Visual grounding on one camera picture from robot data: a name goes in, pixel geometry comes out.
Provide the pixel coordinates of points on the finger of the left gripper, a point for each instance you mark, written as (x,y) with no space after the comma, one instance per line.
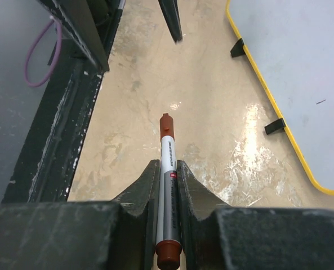
(170,12)

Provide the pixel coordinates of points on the yellow framed whiteboard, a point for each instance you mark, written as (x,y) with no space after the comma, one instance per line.
(290,45)

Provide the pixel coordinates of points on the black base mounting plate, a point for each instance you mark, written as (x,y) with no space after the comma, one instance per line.
(47,163)

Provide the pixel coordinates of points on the red white marker pen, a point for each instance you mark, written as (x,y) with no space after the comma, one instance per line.
(168,235)

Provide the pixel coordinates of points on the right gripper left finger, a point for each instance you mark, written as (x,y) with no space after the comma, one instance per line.
(115,234)

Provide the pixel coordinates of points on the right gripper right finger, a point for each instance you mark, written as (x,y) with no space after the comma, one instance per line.
(216,235)

